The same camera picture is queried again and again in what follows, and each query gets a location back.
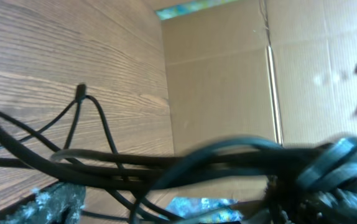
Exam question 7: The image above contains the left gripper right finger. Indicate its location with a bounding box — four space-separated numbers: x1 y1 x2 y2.
265 180 357 224

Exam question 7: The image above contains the black multi-head usb cable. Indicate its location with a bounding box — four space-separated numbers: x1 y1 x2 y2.
0 83 357 224

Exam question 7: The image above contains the metal frame bar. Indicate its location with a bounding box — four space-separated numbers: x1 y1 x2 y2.
266 45 284 146

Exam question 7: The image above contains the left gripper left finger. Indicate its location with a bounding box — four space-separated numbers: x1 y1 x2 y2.
0 183 86 224

